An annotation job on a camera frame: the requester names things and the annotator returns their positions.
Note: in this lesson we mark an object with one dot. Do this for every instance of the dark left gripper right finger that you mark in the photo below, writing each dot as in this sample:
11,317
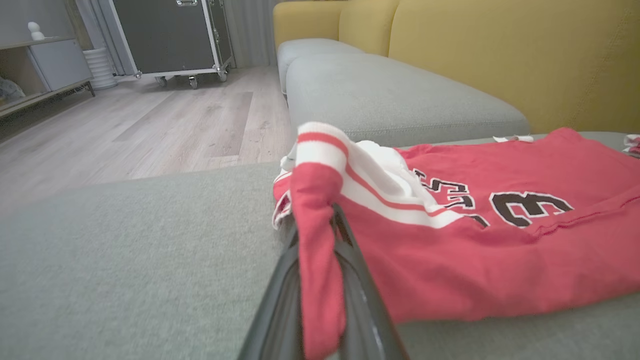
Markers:
365,310

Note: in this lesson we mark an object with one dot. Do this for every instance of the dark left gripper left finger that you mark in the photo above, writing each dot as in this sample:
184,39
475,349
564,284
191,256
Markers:
277,320

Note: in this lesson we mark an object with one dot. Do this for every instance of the red basketball jersey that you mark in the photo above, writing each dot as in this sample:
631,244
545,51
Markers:
475,265

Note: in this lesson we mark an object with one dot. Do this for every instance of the red shorts white stripe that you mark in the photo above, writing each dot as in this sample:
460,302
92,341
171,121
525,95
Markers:
634,146

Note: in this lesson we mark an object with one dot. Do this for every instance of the small grey sofa seat cushion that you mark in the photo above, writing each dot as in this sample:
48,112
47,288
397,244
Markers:
310,50

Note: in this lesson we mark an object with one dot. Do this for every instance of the short yellow sofa backrest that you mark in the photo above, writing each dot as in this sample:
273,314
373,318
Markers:
305,20
367,25

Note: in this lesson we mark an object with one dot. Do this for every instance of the grey window curtain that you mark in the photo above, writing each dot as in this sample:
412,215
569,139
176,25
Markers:
250,30

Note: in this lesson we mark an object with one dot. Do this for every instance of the long yellow sofa backrest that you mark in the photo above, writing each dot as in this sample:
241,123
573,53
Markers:
510,55

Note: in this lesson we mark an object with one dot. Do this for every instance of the black wheeled flight case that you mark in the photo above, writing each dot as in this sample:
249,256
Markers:
165,35

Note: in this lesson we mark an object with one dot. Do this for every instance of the white ribbed round bin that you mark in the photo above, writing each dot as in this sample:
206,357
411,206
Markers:
100,70

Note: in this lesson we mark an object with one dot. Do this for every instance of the grey sideboard door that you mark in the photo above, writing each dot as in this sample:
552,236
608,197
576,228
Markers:
62,62

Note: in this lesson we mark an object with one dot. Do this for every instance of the grey soft item in shelf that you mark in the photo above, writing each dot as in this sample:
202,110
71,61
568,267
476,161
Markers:
10,90

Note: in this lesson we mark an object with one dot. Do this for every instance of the grey low sideboard cabinet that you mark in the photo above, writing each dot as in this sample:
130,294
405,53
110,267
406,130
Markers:
30,65

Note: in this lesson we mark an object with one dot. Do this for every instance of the white small figurine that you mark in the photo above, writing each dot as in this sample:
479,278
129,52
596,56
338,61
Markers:
35,31

